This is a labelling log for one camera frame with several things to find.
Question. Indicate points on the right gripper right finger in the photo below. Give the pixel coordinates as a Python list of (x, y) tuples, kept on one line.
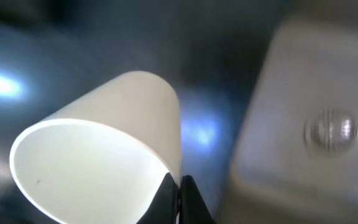
[(193, 205)]

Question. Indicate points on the steel sink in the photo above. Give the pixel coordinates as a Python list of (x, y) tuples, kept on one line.
[(291, 93)]

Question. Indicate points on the white cup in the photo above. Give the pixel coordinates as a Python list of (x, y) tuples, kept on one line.
[(104, 130)]

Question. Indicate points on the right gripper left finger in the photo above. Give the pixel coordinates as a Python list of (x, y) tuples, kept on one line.
[(163, 205)]

